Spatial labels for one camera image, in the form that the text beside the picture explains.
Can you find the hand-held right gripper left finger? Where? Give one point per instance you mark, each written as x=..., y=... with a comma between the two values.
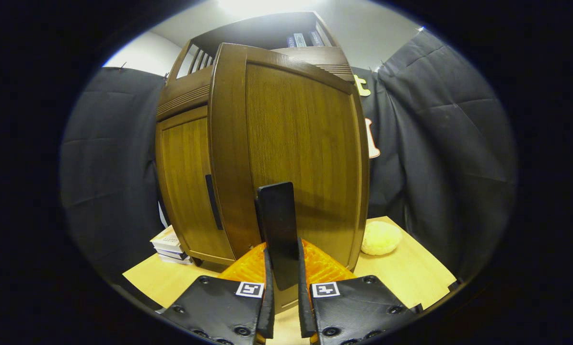
x=268, y=306

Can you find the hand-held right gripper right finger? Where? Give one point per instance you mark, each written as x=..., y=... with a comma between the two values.
x=304, y=306

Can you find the wooden double-door shoe cabinet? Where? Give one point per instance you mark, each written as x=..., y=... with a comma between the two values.
x=248, y=33

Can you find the thin white book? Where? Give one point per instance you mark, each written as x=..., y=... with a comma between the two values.
x=178, y=260

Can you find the round yellow sponge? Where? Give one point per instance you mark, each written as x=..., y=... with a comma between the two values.
x=382, y=238

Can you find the thin dark-edged book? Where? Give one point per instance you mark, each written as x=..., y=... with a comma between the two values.
x=173, y=254

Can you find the white and orange book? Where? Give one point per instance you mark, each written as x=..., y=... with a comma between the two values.
x=166, y=239

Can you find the black backdrop cloth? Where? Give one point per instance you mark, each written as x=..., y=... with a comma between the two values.
x=449, y=143

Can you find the blue upright book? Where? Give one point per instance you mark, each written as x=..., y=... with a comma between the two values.
x=291, y=41

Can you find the dark upright book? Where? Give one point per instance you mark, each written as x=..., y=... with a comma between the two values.
x=316, y=38

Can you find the ceiling light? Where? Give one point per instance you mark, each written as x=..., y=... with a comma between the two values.
x=262, y=5

